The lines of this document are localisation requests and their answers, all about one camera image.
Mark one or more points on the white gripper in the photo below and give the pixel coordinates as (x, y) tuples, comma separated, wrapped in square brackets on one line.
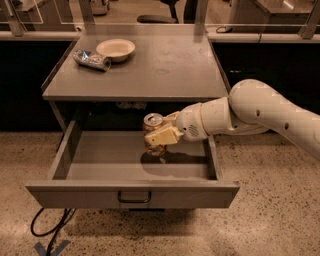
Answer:
[(189, 122)]

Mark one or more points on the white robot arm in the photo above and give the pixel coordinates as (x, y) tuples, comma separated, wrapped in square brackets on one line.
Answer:
[(252, 107)]

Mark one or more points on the open grey top drawer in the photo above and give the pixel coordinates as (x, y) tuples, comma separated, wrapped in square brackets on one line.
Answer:
[(91, 167)]

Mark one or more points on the grey metal cabinet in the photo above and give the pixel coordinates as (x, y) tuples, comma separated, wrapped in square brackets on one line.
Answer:
[(170, 63)]

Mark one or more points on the white bowl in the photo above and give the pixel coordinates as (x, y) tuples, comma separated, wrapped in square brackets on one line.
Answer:
[(117, 50)]

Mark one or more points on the black office chair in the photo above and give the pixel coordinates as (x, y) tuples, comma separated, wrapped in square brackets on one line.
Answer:
[(189, 14)]

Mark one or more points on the grey background desk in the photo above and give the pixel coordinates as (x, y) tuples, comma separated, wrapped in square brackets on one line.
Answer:
[(269, 16)]

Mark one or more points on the white counter ledge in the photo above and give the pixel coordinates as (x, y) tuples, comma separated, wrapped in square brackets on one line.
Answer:
[(211, 36)]

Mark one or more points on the black drawer handle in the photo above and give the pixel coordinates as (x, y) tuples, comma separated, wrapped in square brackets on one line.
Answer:
[(134, 197)]

